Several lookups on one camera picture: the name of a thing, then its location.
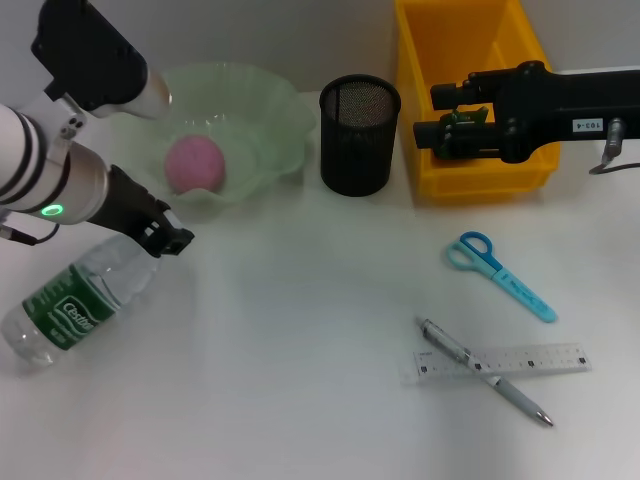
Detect blue scissors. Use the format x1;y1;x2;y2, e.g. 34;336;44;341
442;230;559;325

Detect clear green-label water bottle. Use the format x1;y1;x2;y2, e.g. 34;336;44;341
0;232;167;372

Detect green plastic wrapper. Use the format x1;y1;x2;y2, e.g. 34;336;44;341
437;105;494;161

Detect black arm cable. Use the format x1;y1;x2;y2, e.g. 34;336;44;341
0;222;61;247
588;117;640;175

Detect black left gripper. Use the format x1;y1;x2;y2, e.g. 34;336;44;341
89;164;196;259

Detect transparent plastic ruler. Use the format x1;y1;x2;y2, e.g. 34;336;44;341
402;341;595;385

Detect grey clear pen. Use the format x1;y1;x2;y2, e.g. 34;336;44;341
413;315;555;429

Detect translucent green fruit plate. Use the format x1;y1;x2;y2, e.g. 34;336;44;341
112;61;317;205

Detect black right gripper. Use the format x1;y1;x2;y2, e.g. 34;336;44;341
412;60;640;165

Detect yellow plastic bin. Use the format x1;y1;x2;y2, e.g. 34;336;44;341
393;0;562;201

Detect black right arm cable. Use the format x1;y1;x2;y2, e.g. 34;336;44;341
588;117;640;175

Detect pink peach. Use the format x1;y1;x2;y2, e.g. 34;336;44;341
163;133;227;194

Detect black mesh pen holder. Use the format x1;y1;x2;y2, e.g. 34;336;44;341
318;74;403;198

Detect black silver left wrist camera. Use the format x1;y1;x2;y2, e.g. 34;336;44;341
30;0;174;120

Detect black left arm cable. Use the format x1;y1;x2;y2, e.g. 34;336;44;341
0;222;61;247

